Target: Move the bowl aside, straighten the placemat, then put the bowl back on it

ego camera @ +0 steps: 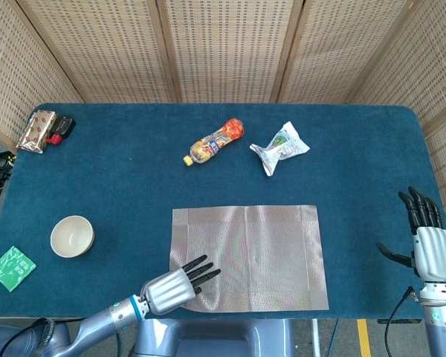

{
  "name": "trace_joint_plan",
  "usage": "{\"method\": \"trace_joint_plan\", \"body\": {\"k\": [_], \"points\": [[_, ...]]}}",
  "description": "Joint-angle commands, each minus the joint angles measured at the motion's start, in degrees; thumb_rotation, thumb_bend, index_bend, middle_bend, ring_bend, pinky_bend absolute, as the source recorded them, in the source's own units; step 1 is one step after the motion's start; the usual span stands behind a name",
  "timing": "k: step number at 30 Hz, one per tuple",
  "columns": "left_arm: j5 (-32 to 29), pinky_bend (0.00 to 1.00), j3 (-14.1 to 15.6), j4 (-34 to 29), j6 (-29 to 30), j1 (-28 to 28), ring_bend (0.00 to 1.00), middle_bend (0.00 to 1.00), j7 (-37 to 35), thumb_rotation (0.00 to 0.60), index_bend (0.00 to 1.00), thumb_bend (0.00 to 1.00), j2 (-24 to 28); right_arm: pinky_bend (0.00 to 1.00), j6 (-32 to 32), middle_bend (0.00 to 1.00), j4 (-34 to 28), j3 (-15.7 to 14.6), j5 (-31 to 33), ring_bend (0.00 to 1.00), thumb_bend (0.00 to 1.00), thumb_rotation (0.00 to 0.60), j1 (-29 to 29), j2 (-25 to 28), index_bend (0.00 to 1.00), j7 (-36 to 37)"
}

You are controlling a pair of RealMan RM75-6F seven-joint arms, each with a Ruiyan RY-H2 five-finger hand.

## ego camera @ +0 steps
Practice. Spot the blue carpet table cover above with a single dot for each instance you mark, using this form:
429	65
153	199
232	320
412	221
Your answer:
338	130

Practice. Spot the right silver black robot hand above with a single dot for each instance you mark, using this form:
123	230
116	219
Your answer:
433	253

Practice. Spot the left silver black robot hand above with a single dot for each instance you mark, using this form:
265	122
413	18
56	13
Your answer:
169	290

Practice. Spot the crumpled white snack bag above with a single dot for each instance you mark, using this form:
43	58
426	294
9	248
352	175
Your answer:
282	147

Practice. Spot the black box with red part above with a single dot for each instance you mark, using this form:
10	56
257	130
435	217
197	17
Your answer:
64	124

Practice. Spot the plastic bottle orange label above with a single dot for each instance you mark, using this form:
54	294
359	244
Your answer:
213	143

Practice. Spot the green plastic packet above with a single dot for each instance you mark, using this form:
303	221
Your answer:
11	267

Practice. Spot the blue-grey robot torso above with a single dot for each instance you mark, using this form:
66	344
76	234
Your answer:
215	338

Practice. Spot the brown woven placemat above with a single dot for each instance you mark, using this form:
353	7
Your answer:
264	253

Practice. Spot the beige bowl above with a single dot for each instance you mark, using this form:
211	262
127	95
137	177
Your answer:
72	236

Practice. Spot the gold foil packet red prints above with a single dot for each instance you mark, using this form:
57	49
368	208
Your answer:
35	132

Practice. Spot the wicker folding screen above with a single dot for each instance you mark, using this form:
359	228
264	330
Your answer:
226	48

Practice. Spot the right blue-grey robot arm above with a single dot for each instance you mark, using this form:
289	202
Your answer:
444	334

